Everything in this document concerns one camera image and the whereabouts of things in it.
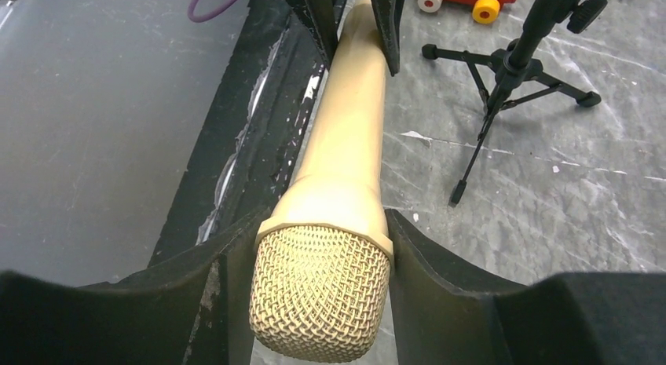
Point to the cream yellow microphone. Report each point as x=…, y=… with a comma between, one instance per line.
x=324, y=256

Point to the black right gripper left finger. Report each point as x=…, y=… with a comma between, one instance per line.
x=190, y=309

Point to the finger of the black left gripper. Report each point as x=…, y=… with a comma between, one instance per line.
x=388, y=15
x=321, y=19

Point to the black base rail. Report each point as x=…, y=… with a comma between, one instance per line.
x=246, y=151

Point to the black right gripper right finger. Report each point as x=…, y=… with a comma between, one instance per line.
x=448, y=311

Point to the black tripod shock-mount stand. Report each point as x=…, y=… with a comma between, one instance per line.
x=512, y=76

